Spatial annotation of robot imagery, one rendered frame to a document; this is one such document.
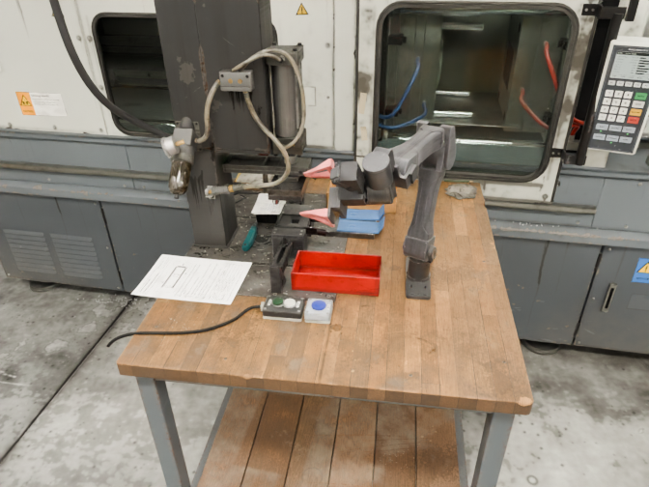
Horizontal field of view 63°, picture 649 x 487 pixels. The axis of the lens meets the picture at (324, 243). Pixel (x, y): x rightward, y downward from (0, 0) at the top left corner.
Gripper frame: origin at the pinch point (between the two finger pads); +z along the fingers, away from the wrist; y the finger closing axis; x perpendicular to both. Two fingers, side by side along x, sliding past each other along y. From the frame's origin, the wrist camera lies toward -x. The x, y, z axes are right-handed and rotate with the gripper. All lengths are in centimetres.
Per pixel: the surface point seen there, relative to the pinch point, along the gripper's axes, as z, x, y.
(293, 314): 9.5, 25.9, 22.8
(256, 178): 47, 72, -40
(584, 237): -79, 118, -30
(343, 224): 6, 57, -14
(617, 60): -81, 57, -68
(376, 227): -5, 59, -13
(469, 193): -34, 85, -36
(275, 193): 19.0, 27.0, -12.6
